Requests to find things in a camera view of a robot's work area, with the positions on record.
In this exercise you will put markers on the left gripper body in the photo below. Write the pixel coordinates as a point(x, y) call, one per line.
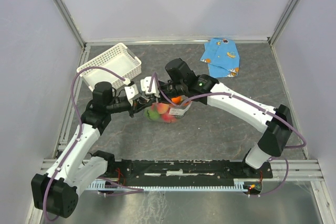
point(133, 109)

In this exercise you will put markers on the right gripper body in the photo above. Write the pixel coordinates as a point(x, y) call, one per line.
point(172, 89)

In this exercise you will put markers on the orange toy fruit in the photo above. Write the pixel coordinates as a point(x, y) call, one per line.
point(177, 100)

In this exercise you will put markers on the green watermelon toy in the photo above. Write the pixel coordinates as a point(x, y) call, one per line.
point(152, 115)

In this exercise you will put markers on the peach toy fruit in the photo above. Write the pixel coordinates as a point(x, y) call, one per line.
point(162, 108)

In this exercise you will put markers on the clear zip top bag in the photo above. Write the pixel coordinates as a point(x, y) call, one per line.
point(177, 111)

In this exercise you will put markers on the red apple toy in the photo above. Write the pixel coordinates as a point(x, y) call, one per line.
point(167, 118)

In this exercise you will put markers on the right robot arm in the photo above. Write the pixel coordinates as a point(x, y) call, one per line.
point(275, 124)

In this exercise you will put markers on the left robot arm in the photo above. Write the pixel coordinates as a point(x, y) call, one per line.
point(58, 190)

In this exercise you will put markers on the white plastic basket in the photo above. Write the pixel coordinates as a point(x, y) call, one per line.
point(119, 59)

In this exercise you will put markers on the blue patterned cloth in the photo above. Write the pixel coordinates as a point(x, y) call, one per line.
point(222, 57)

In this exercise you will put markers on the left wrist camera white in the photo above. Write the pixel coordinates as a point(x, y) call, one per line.
point(131, 90)

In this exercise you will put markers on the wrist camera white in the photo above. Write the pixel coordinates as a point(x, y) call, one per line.
point(131, 90)
point(149, 87)

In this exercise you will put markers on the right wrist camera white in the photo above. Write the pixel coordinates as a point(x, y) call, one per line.
point(149, 87)

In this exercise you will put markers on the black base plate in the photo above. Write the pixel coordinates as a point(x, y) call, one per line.
point(145, 173)

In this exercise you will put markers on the light blue cable duct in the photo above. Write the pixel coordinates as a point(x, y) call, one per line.
point(102, 185)

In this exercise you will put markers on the aluminium frame rail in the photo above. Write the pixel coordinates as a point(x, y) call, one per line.
point(290, 170)

